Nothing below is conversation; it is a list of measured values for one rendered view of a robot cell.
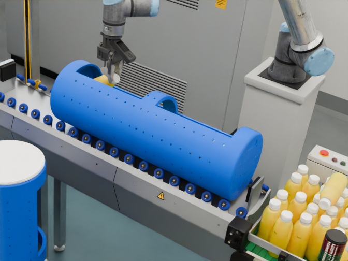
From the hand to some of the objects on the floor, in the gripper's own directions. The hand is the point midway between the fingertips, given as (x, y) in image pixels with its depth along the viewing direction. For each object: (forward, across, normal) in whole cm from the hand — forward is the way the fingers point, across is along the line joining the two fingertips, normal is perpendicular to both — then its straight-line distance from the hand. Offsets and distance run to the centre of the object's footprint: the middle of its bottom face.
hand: (115, 79), depth 235 cm
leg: (+122, +8, -36) cm, 128 cm away
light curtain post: (+122, -31, -81) cm, 150 cm away
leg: (+122, -6, -36) cm, 128 cm away
